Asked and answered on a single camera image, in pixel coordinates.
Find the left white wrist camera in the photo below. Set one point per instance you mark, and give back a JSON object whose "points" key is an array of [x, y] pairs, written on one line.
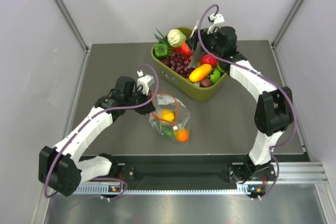
{"points": [[144, 82]]}

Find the bright green fake pepper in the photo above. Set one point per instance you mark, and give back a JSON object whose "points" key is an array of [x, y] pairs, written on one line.
{"points": [[214, 76]]}

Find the purple fake grapes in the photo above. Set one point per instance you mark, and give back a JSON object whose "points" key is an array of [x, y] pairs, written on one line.
{"points": [[178, 63]]}

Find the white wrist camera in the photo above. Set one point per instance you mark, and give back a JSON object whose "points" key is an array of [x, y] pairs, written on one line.
{"points": [[144, 82], [217, 21]]}

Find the red fake tomato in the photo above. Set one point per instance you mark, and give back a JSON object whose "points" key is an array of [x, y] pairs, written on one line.
{"points": [[186, 51]]}

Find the fake green onion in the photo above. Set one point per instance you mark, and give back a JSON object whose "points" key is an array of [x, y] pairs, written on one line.
{"points": [[161, 38]]}

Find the grey slotted cable duct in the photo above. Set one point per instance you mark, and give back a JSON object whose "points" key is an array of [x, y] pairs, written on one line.
{"points": [[111, 189]]}

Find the dark purple fake plum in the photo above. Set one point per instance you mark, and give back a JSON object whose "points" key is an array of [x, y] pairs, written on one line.
{"points": [[205, 83]]}

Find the olive green plastic bin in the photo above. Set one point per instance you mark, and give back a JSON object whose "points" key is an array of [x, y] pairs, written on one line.
{"points": [[192, 89]]}

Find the orange green fake mango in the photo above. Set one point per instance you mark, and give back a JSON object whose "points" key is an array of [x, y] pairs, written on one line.
{"points": [[182, 135]]}

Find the grey fake fish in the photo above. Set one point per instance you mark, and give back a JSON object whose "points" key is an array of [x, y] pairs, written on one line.
{"points": [[195, 58]]}

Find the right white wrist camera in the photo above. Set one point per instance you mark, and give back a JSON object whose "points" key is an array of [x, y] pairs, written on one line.
{"points": [[217, 21]]}

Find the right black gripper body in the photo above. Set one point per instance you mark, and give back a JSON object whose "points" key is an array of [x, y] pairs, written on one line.
{"points": [[211, 41]]}

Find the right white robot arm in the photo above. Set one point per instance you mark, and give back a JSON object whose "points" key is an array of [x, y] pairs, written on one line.
{"points": [[274, 106]]}

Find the yellow orange fake mango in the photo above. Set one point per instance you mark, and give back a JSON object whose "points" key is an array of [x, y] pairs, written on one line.
{"points": [[200, 72]]}

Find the red fake chili pepper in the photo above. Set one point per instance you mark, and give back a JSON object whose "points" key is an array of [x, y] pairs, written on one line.
{"points": [[177, 50]]}

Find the clear zip top bag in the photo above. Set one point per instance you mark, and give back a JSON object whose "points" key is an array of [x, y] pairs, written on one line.
{"points": [[182, 115]]}

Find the yellow fake lemon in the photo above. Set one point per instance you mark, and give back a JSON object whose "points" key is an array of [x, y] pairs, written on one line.
{"points": [[167, 115]]}

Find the green fake cucumber in bag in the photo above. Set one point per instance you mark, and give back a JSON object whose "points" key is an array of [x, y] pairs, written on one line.
{"points": [[165, 130]]}

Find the red fake apple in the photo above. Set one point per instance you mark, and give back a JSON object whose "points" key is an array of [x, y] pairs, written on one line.
{"points": [[208, 59]]}

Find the pale green fake cabbage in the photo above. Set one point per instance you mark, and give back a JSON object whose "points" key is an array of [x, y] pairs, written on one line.
{"points": [[176, 38]]}

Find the green fake bell pepper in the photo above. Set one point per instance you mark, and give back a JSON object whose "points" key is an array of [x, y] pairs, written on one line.
{"points": [[161, 50]]}

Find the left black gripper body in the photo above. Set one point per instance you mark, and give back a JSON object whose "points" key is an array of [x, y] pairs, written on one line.
{"points": [[139, 98]]}

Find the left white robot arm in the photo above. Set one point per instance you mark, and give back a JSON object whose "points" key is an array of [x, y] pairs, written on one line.
{"points": [[60, 167]]}

